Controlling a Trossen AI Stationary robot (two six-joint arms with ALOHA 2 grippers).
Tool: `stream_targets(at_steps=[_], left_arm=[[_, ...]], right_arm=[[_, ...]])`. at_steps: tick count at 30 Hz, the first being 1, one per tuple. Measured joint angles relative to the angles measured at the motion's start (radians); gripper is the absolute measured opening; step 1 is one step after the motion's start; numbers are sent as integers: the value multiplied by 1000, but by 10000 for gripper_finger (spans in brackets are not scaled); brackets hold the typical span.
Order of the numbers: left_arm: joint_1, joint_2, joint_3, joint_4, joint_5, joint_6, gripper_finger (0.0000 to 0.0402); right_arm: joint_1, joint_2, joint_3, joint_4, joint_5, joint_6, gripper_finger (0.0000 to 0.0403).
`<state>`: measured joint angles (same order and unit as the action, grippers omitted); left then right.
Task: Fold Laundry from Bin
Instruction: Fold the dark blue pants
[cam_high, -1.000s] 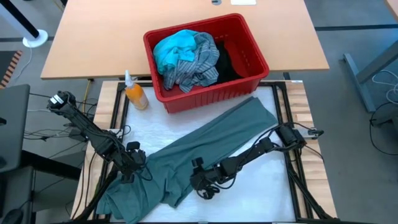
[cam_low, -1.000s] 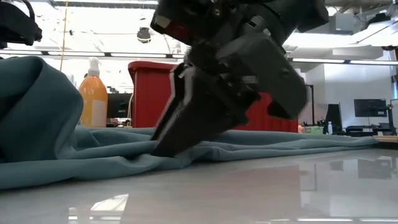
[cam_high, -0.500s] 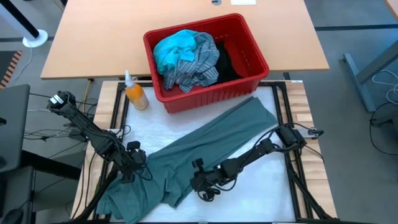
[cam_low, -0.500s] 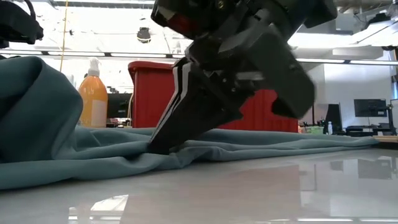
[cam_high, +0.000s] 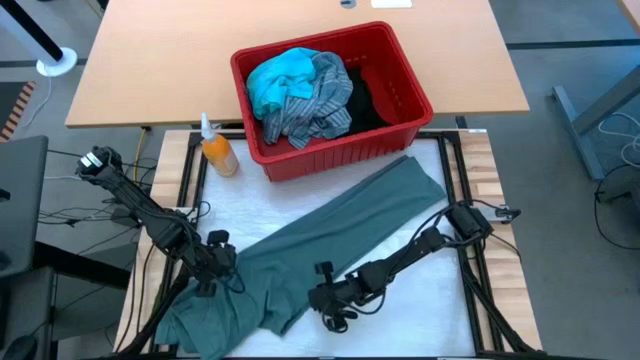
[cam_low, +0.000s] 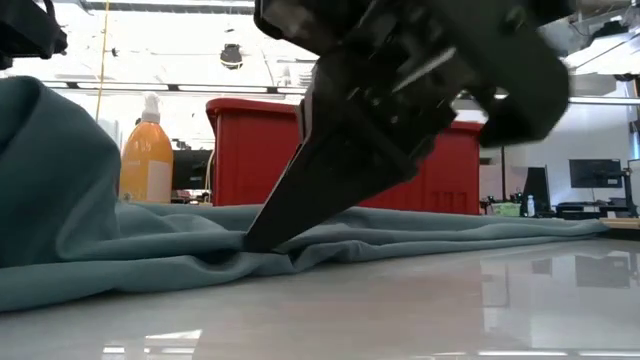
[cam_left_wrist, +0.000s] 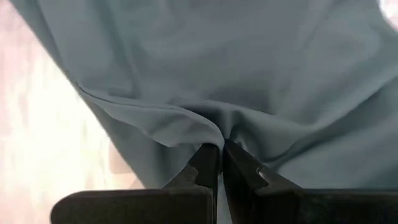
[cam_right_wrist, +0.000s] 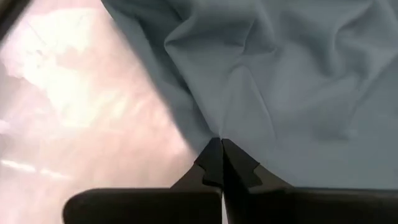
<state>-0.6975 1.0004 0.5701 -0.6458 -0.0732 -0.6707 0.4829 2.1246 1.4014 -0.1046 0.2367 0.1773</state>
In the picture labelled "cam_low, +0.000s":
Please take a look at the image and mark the green box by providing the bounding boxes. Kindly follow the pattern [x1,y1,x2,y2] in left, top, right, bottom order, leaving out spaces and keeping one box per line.
[492,201,524,217]

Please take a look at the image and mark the black office desk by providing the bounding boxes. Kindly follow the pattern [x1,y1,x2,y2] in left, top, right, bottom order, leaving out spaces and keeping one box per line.
[554,199,640,220]

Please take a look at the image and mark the yellow cable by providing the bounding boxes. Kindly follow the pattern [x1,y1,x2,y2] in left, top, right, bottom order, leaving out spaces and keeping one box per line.
[94,0,111,124]

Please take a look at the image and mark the black screen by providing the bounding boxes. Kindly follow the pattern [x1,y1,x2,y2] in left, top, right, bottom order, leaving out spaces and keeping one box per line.
[172,148,214,191]

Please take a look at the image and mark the orange spray bottle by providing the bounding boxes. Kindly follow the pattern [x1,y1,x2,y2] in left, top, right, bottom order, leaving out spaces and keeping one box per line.
[118,92,175,204]

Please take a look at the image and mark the dark slim monitor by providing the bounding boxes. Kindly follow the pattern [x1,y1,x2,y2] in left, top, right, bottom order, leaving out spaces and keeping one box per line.
[522,166,552,214]

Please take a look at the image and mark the grey-green trousers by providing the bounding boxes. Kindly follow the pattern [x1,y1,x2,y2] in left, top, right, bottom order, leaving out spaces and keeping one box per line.
[0,74,612,314]

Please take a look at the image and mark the black computer monitor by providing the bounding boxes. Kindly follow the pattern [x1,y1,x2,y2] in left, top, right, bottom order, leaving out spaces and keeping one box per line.
[568,158,624,190]

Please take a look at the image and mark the red plastic laundry bin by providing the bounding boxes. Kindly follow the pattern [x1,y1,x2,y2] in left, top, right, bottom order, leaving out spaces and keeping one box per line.
[205,97,485,216]

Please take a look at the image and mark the black dome ceiling fixture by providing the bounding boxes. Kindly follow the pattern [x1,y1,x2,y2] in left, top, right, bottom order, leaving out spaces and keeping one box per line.
[219,43,245,71]

